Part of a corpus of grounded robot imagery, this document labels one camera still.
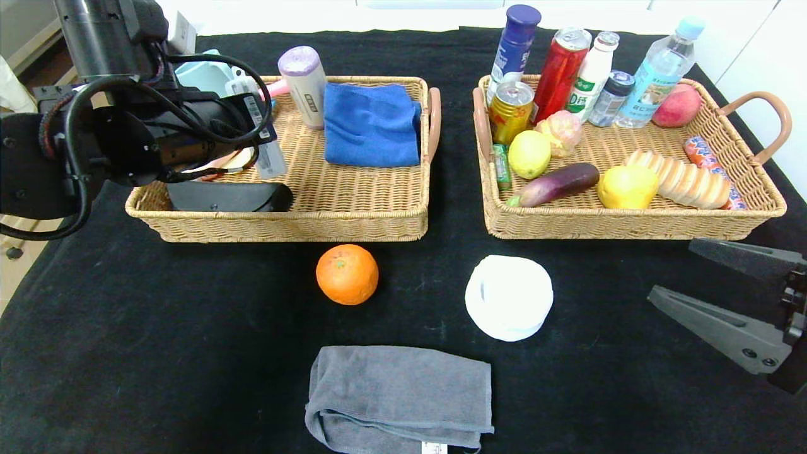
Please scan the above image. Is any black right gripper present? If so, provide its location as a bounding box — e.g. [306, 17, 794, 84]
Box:
[646, 238, 807, 395]

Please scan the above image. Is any long ridged bread loaf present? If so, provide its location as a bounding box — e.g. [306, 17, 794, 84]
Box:
[624, 150, 732, 210]

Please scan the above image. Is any yellow pear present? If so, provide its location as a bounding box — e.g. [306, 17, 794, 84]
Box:
[597, 165, 659, 210]

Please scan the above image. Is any grey towel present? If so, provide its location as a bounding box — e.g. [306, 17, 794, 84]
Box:
[305, 345, 495, 454]

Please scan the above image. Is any clear plastic compass case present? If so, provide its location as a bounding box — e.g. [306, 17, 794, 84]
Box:
[226, 74, 289, 180]

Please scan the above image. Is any rectangular wicker basket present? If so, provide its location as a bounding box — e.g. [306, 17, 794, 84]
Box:
[124, 76, 442, 243]
[473, 74, 792, 242]

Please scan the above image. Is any orange candy roll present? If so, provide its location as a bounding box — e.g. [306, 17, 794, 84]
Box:
[683, 137, 746, 211]

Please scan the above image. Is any pink peach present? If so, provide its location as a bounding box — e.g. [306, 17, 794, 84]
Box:
[651, 84, 702, 129]

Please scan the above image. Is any black table cloth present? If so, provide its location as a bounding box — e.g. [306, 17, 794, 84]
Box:
[0, 28, 807, 454]

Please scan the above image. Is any purple eggplant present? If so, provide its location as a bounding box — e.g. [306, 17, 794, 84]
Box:
[506, 163, 601, 207]

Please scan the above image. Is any white paper roll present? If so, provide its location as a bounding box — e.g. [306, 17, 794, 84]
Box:
[465, 255, 554, 342]

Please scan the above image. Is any small grey capped jar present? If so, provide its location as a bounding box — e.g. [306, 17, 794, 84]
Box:
[588, 71, 634, 129]

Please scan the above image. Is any clear water bottle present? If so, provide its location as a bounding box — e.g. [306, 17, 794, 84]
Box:
[615, 15, 705, 131]

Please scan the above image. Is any pale pink garlic bulb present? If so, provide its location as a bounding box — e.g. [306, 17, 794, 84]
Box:
[535, 111, 583, 159]

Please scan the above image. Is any yellow lemon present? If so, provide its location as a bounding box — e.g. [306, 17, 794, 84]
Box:
[508, 131, 552, 181]

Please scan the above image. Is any white bottle green label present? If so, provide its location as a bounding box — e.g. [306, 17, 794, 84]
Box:
[566, 32, 620, 123]

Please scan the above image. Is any green candy pack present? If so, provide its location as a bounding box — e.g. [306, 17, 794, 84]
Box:
[492, 144, 513, 192]

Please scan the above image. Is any tall red drink can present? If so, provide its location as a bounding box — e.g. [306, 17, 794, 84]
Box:
[531, 28, 592, 125]

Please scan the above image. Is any gold drink can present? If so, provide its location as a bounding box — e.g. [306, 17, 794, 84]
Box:
[489, 82, 535, 147]

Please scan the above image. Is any dark blue bottle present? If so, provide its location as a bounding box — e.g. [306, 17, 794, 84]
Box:
[485, 5, 542, 107]

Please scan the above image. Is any orange fruit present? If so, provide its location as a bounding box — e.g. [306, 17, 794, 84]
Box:
[316, 244, 380, 306]

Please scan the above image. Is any blue folded towel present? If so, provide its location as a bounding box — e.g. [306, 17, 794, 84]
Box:
[323, 84, 422, 168]

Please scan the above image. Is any white bottle lavender cap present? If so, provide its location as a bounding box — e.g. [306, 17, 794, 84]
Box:
[278, 46, 328, 131]

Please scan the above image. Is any pink plastic cup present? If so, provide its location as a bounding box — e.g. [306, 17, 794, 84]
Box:
[257, 81, 291, 103]

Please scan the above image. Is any black glasses case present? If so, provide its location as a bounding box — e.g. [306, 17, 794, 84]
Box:
[167, 181, 294, 213]

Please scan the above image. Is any light blue plastic mug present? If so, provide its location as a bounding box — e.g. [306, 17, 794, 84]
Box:
[175, 49, 253, 95]

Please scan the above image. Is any beige metal rolling rack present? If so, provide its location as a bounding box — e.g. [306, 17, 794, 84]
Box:
[0, 214, 51, 261]

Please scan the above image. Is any white hanging cloth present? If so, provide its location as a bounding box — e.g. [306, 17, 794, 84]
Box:
[0, 54, 35, 114]

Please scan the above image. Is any yellow spoon blue handle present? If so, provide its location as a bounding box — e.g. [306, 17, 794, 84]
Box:
[208, 148, 254, 180]

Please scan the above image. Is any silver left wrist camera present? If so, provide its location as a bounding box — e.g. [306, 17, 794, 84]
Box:
[165, 9, 197, 56]

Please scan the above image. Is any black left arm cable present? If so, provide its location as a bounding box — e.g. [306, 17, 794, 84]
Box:
[0, 54, 273, 242]

